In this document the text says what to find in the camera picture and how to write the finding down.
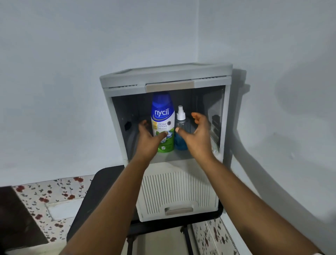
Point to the person's left forearm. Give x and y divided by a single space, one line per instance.
105 210

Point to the grey plastic drawer cabinet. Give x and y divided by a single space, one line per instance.
170 72

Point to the person's right forearm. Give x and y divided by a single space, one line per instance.
257 215

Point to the white floral patterned sheet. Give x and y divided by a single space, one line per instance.
39 194

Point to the white ribbed plastic drawer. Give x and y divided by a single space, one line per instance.
173 189

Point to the dark brown wooden cabinet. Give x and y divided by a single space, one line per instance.
15 218

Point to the black metal frame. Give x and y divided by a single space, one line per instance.
99 189

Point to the person's right hand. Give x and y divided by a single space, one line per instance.
199 143

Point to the green blue white bottle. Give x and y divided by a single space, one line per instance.
162 115

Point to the blue transparent bottle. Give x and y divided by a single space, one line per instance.
180 115

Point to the person's left hand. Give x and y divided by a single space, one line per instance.
148 145

